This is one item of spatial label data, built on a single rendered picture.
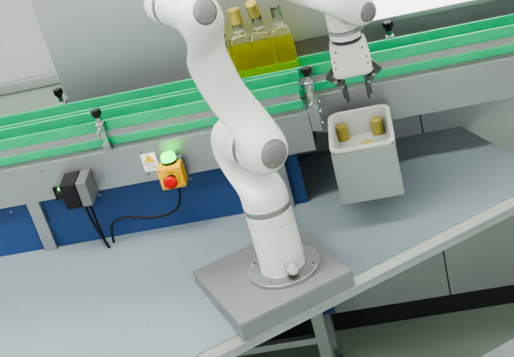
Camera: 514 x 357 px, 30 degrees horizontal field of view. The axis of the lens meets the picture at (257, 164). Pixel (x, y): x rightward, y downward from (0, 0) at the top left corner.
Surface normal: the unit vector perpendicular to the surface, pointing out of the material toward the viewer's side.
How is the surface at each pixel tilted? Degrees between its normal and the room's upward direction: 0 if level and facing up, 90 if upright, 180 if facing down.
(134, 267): 0
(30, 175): 90
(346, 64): 92
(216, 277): 3
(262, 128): 58
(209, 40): 127
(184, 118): 90
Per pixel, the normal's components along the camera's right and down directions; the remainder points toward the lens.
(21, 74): -0.04, 0.50
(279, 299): -0.25, -0.87
